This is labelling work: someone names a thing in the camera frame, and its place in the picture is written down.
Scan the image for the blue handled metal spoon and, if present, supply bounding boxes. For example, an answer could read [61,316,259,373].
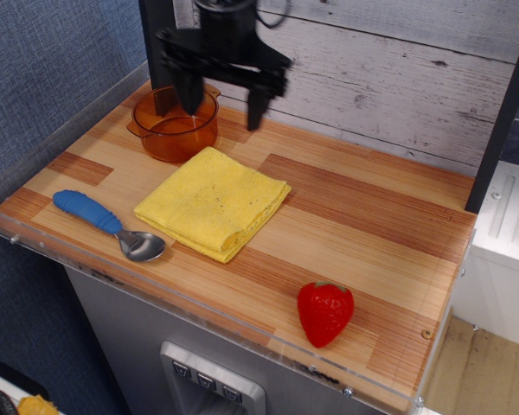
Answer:
[53,189,166,262]

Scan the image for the red plastic strawberry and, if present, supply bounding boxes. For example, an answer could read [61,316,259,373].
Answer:
[297,282,355,348]

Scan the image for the clear acrylic table guard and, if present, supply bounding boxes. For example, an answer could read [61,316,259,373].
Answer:
[0,67,475,414]

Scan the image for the yellow folded towel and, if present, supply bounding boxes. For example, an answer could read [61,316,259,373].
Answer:
[133,147,292,264]

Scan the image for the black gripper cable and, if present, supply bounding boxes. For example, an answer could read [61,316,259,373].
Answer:
[255,0,292,29]

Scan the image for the grey toy fridge cabinet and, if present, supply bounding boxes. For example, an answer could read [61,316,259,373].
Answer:
[67,269,376,414]

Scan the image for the white ribbed side counter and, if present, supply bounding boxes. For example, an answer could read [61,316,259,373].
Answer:
[452,162,519,344]

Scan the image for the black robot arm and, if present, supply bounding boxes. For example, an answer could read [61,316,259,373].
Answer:
[157,1,292,131]

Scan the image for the black right vertical post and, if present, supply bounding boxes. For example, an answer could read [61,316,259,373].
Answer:
[465,55,519,214]

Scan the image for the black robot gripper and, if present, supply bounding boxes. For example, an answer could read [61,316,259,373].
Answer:
[165,3,291,131]

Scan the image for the orange transparent pot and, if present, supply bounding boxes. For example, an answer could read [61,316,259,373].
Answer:
[127,85,221,163]

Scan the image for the yellow object at corner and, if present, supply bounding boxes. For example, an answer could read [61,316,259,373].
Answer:
[17,395,61,415]

